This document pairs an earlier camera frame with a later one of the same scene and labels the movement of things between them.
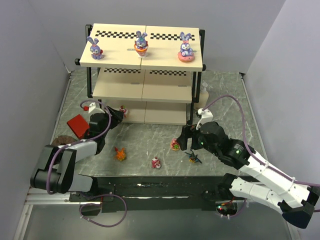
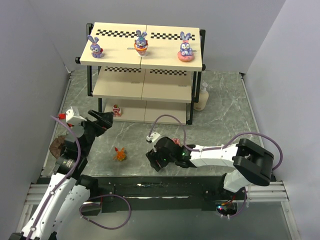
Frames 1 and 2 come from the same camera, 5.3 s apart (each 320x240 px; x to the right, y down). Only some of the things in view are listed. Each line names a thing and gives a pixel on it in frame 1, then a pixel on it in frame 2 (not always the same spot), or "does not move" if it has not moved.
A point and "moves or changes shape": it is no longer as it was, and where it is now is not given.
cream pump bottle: x=204 y=98 does not move
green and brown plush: x=61 y=140 does not move
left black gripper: x=110 y=117 → x=93 y=125
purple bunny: x=186 y=54 does not move
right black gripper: x=188 y=136 → x=156 y=157
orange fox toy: x=120 y=155 does not move
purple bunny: x=95 y=49 does not move
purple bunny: x=141 y=44 does not move
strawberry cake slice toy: x=123 y=108 moves or changes shape
